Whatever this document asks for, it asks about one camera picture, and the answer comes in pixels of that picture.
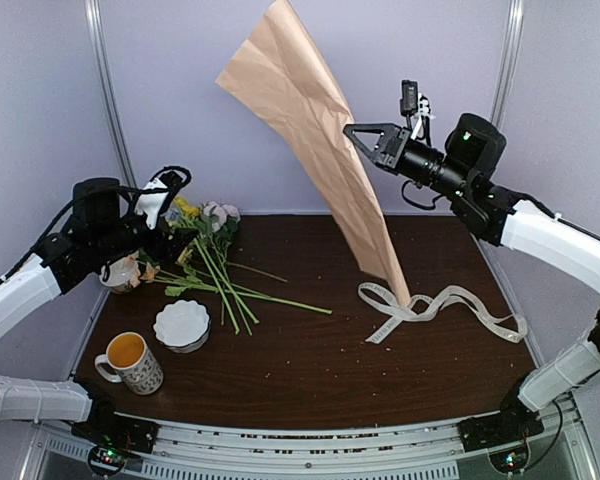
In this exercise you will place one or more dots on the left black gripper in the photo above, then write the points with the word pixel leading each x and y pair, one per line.
pixel 175 244

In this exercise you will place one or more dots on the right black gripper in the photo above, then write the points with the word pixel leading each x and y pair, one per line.
pixel 391 146

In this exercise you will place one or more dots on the yellow flower stem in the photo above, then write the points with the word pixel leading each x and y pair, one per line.
pixel 189 219

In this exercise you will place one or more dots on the blue flower stem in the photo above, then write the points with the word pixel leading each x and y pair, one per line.
pixel 173 214

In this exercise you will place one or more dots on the pink rose stem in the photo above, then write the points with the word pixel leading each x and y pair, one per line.
pixel 219 226

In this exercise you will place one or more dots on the pink and green wrapping paper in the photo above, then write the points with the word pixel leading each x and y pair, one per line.
pixel 279 74

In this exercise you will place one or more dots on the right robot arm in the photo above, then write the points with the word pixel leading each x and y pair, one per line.
pixel 502 217

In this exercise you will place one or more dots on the peach blossom stem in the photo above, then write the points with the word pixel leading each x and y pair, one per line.
pixel 175 284

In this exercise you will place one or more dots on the cream yellow rose spray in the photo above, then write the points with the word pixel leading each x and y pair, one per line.
pixel 240 292

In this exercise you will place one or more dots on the small white patterned teacup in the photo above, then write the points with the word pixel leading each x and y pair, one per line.
pixel 121 277

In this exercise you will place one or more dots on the white scalloped bowl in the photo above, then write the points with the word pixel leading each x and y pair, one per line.
pixel 183 326

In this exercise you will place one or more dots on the patterned mug with orange inside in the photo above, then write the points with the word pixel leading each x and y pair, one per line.
pixel 129 361

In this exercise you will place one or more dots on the white printed ribbon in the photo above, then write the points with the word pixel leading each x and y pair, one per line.
pixel 512 328

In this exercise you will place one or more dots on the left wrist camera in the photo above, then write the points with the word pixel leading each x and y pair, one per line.
pixel 155 198

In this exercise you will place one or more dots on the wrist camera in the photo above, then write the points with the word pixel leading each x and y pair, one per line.
pixel 155 198
pixel 415 108

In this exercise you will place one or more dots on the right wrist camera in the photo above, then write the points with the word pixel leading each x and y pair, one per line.
pixel 415 108

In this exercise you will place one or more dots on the right aluminium frame post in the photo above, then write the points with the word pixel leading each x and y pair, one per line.
pixel 509 59

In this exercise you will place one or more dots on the aluminium frame post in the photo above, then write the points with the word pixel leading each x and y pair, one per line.
pixel 509 59
pixel 98 41

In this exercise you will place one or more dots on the aluminium front rail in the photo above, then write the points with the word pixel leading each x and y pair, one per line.
pixel 431 450

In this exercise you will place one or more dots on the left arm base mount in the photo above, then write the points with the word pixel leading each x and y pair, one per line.
pixel 114 445

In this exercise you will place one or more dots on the left aluminium frame post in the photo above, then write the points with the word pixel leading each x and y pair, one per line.
pixel 98 41

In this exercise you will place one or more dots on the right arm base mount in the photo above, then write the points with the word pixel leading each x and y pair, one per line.
pixel 504 438

